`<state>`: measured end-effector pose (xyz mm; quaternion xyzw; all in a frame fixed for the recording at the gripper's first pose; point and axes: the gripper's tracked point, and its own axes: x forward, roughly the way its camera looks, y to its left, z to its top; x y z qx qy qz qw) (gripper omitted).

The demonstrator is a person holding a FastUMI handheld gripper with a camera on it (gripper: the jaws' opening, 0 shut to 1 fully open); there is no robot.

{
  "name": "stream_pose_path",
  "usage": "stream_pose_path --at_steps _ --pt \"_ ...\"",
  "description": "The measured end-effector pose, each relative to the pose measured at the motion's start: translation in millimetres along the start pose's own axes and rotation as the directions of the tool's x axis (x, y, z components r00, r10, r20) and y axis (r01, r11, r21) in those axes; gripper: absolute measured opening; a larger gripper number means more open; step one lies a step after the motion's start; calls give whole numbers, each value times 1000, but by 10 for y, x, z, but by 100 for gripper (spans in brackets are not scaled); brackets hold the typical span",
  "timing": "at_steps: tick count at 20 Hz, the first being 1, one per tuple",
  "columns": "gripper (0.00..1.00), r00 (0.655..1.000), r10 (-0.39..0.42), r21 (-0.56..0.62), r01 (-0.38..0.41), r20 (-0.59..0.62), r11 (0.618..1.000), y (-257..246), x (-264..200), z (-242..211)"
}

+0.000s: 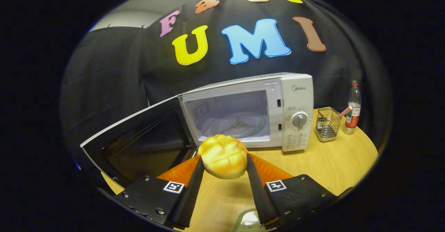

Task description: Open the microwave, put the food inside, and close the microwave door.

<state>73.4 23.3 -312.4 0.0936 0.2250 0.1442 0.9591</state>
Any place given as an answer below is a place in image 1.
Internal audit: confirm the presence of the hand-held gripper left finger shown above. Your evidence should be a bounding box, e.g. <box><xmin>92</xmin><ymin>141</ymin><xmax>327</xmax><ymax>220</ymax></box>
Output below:
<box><xmin>114</xmin><ymin>154</ymin><xmax>205</xmax><ymax>230</ymax></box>

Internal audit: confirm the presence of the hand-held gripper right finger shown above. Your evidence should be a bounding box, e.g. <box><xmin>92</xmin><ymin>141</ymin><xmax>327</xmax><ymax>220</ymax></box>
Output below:
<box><xmin>246</xmin><ymin>153</ymin><xmax>338</xmax><ymax>230</ymax></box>

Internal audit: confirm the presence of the golden bread bun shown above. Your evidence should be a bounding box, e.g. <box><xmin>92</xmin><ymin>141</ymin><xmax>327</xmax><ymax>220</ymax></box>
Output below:
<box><xmin>197</xmin><ymin>134</ymin><xmax>249</xmax><ymax>180</ymax></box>

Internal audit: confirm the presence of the white microwave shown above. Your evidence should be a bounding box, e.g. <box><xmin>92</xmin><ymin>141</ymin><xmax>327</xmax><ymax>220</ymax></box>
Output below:
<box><xmin>80</xmin><ymin>73</ymin><xmax>314</xmax><ymax>191</ymax></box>

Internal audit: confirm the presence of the glass turntable plate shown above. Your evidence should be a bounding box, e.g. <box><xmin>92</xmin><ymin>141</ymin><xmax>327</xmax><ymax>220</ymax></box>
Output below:
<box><xmin>210</xmin><ymin>112</ymin><xmax>267</xmax><ymax>139</ymax></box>

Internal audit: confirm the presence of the red white striped straw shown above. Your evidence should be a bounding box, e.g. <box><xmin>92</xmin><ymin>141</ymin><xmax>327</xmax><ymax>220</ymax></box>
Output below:
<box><xmin>335</xmin><ymin>106</ymin><xmax>352</xmax><ymax>119</ymax></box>

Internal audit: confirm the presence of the clear bottle red label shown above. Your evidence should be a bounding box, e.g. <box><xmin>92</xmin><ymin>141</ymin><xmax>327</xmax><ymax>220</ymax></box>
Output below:
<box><xmin>343</xmin><ymin>80</ymin><xmax>362</xmax><ymax>135</ymax></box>

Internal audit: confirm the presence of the black backdrop cloth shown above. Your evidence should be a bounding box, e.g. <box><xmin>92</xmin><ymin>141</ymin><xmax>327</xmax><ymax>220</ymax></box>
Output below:
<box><xmin>59</xmin><ymin>0</ymin><xmax>393</xmax><ymax>163</ymax></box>

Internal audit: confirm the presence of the metal wire basket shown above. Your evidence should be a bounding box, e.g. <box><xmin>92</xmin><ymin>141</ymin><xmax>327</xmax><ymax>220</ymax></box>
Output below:
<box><xmin>315</xmin><ymin>107</ymin><xmax>342</xmax><ymax>142</ymax></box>

